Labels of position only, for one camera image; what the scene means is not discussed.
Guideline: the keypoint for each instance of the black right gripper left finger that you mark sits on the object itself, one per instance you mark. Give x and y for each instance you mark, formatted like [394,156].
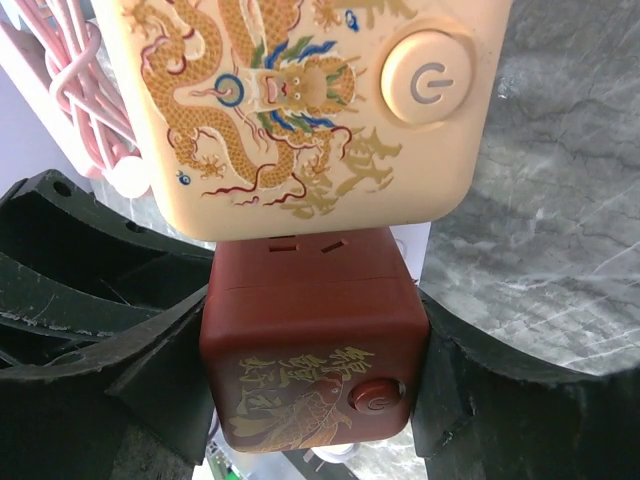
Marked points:
[134,406]

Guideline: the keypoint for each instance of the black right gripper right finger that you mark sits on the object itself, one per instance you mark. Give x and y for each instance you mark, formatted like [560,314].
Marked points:
[486,410]

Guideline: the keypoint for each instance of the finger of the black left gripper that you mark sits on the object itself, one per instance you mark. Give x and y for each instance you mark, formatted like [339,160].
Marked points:
[74,272]

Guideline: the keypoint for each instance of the brown cube plug adapter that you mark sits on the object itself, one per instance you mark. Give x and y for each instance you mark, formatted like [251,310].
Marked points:
[312,340]

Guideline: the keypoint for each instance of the white power strip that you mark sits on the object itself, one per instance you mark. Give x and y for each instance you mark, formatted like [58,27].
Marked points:
[412,241]

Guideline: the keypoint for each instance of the tan cube plug adapter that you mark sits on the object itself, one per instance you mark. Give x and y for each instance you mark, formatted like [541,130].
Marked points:
[270,118]

